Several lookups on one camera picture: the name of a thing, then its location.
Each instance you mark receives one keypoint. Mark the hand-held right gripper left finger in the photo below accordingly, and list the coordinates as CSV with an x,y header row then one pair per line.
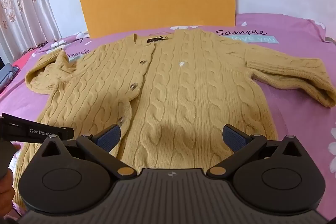
x,y
110,135

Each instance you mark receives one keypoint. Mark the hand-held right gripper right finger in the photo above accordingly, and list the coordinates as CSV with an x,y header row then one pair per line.
x,y
233,136

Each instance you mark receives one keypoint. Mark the beige knitted sock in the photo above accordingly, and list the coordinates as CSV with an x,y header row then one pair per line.
x,y
173,98

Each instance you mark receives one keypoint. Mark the person's left hand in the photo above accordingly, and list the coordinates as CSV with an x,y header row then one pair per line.
x,y
5,192

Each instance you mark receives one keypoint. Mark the grey blue object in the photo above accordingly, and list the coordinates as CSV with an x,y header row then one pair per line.
x,y
8,75

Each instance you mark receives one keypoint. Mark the pink printed bed sheet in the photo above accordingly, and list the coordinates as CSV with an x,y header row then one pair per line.
x,y
296,113

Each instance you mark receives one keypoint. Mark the red cloth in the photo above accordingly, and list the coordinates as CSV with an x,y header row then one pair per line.
x,y
22,60

